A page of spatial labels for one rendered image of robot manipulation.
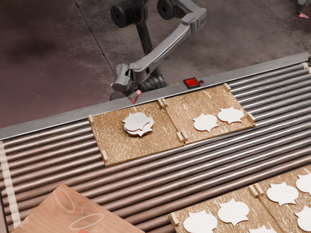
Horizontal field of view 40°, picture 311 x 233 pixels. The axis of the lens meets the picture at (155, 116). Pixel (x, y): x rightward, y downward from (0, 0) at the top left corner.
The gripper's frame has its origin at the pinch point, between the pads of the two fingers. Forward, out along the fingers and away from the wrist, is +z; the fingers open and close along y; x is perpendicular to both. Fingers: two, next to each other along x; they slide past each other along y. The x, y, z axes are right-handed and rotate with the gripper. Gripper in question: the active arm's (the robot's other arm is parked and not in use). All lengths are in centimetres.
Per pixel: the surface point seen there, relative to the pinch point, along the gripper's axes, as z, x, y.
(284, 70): 41, 103, 26
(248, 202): 23, 6, 69
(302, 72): 42, 109, 35
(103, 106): 27.0, 0.9, -25.2
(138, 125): 19.3, 1.0, 4.0
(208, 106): 30, 41, 16
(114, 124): 23.5, -4.8, -8.6
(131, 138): 23.1, -5.4, 4.9
